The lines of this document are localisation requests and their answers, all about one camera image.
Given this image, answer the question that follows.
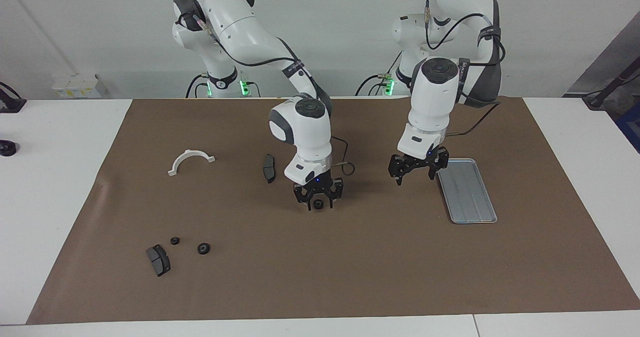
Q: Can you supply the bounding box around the silver metal tray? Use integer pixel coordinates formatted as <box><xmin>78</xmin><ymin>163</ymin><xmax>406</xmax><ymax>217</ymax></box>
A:
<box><xmin>436</xmin><ymin>158</ymin><xmax>499</xmax><ymax>225</ymax></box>

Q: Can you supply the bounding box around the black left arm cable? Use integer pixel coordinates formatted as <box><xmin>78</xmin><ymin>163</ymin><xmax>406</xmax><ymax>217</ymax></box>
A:
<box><xmin>422</xmin><ymin>0</ymin><xmax>507</xmax><ymax>138</ymax></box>

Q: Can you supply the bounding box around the white plastic half ring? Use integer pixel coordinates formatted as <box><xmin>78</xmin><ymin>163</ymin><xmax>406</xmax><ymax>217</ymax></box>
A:
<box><xmin>167</xmin><ymin>149</ymin><xmax>216</xmax><ymax>177</ymax></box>

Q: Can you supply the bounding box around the blue box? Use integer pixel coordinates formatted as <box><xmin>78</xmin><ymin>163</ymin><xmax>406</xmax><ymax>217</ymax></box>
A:
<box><xmin>616</xmin><ymin>102</ymin><xmax>640</xmax><ymax>153</ymax></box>

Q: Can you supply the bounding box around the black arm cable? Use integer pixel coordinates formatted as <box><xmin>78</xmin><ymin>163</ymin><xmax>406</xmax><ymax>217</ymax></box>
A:
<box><xmin>192</xmin><ymin>14</ymin><xmax>357</xmax><ymax>176</ymax></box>
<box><xmin>422</xmin><ymin>0</ymin><xmax>507</xmax><ymax>138</ymax></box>

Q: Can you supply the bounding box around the black base cable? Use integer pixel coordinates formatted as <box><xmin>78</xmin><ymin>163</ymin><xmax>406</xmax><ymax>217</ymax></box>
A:
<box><xmin>356</xmin><ymin>73</ymin><xmax>397</xmax><ymax>97</ymax></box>
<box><xmin>186</xmin><ymin>73</ymin><xmax>210</xmax><ymax>98</ymax></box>

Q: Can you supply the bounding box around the brown table mat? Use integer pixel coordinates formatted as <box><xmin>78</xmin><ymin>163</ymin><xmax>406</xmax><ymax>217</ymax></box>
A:
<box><xmin>26</xmin><ymin>96</ymin><xmax>640</xmax><ymax>325</ymax></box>

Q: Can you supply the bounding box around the black clamp mount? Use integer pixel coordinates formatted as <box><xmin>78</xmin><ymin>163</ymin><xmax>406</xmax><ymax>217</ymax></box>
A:
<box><xmin>0</xmin><ymin>81</ymin><xmax>27</xmax><ymax>114</ymax></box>

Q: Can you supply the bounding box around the white wall power strip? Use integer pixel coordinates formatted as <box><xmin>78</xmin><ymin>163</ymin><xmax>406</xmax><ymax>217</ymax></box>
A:
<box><xmin>52</xmin><ymin>73</ymin><xmax>108</xmax><ymax>99</ymax></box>

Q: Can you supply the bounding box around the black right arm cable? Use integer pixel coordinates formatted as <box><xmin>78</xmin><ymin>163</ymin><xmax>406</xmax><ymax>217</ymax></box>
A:
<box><xmin>192</xmin><ymin>14</ymin><xmax>357</xmax><ymax>176</ymax></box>

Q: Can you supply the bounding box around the long dark grey brake pad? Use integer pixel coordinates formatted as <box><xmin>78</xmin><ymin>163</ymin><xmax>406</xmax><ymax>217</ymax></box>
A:
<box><xmin>262</xmin><ymin>154</ymin><xmax>277</xmax><ymax>184</ymax></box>

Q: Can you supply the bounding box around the black stand with cable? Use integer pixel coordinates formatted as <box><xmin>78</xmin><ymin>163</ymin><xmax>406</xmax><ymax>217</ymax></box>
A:
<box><xmin>582</xmin><ymin>69</ymin><xmax>640</xmax><ymax>110</ymax></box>

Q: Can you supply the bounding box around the short dark grey brake pad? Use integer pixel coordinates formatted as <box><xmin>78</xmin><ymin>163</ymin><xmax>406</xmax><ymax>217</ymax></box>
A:
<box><xmin>146</xmin><ymin>244</ymin><xmax>172</xmax><ymax>278</ymax></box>

